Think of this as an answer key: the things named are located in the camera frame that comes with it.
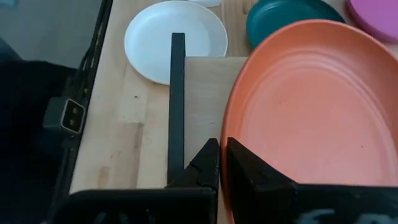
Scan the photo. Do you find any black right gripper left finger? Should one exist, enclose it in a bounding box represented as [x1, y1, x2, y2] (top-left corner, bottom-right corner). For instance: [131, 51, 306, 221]
[165, 138, 220, 191]

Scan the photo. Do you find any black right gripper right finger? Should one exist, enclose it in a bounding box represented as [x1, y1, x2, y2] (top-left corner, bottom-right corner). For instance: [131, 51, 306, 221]
[226, 136, 298, 224]

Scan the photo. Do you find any orange plate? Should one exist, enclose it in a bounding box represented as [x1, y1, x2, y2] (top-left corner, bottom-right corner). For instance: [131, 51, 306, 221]
[219, 19, 398, 224]

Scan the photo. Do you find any dark teal plate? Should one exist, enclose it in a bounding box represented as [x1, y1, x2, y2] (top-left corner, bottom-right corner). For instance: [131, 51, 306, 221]
[246, 0, 346, 50]

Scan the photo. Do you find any pink plate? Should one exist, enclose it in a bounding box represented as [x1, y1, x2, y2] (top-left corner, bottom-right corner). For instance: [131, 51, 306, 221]
[345, 0, 398, 44]

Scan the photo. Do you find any black-framed wooden shelf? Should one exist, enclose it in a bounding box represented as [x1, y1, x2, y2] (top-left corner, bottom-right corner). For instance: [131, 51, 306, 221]
[167, 32, 249, 187]

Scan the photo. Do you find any white plate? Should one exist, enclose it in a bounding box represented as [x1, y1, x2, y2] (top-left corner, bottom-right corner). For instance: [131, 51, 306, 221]
[124, 0, 229, 86]

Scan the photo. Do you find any black cable along table edge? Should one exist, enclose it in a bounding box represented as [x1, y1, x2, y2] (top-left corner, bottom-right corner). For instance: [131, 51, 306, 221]
[63, 0, 114, 100]

